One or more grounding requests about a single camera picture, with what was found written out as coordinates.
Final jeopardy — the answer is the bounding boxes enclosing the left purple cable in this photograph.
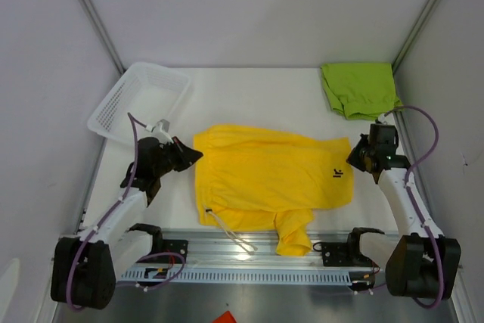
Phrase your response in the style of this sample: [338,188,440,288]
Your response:
[66,112,187,311]

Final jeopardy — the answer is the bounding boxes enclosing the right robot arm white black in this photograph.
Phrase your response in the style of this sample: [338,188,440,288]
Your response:
[345,122,461,302]

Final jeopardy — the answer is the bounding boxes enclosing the aluminium mounting rail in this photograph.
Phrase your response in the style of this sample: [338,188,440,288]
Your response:
[51,228,463,273]

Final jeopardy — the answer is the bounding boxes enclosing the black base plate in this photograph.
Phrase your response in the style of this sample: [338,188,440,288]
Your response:
[312,241,367,267]
[143,240,189,265]

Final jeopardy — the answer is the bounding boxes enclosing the right corner aluminium post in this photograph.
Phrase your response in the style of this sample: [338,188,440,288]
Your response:
[392,0,441,74]

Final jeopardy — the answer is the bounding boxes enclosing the left corner aluminium post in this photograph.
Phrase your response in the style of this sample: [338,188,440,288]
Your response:
[78,0,126,75]

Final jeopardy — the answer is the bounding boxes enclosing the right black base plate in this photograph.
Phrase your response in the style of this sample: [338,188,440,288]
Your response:
[312,241,367,267]

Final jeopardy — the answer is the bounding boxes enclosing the purple cable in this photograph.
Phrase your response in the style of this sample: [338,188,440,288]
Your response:
[340,105,447,307]
[66,112,187,311]

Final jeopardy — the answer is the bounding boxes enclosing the lime green shorts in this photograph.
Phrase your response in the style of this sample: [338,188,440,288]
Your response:
[321,62,402,121]

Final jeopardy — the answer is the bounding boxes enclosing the right side aluminium rail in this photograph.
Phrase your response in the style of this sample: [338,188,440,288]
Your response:
[391,110,442,241]

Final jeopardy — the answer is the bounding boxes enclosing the corner aluminium post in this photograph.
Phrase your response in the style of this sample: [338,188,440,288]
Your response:
[78,0,126,75]
[392,0,441,74]

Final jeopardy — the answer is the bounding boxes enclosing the white plastic basket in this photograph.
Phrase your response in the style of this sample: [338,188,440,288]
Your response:
[87,62,191,146]

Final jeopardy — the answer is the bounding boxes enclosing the orange object at bottom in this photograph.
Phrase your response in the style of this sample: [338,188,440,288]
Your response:
[213,311,237,323]

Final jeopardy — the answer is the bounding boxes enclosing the slotted cable duct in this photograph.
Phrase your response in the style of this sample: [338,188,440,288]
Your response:
[120,267,352,286]

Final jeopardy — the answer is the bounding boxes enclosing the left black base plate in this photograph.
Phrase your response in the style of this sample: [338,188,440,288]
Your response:
[143,240,189,265]

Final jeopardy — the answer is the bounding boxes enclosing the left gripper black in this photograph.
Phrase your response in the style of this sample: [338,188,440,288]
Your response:
[154,136,202,177]

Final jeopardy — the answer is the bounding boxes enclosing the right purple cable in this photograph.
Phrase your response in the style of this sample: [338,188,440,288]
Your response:
[340,105,447,307]

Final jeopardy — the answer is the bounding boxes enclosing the yellow shorts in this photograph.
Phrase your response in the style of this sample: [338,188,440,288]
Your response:
[193,124,354,257]

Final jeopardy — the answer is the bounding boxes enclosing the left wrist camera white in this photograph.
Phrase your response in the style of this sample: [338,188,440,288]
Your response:
[146,119,172,144]

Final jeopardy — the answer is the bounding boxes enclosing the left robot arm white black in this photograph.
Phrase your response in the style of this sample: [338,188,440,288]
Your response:
[50,136,203,309]

